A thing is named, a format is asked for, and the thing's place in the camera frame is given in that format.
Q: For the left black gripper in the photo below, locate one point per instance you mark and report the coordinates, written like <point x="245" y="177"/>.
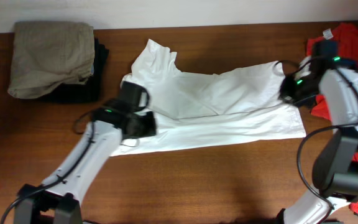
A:
<point x="151" y="128"/>

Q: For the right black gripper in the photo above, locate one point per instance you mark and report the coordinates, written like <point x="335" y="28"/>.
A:
<point x="283" y="93"/>

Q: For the white printed t-shirt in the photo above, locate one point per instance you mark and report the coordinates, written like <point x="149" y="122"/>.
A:
<point x="195" y="110"/>

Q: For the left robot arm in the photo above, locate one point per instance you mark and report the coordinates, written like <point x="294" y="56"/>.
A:
<point x="58" y="198"/>

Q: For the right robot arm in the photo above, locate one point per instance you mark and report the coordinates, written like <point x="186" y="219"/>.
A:
<point x="335" y="171"/>

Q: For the folded black garment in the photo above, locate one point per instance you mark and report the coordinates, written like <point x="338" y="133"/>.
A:
<point x="78" y="93"/>

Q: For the red printed t-shirt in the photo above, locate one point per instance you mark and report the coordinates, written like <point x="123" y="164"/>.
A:
<point x="356" y="49"/>

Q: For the folded khaki shorts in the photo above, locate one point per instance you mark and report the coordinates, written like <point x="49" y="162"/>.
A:
<point x="47" y="54"/>

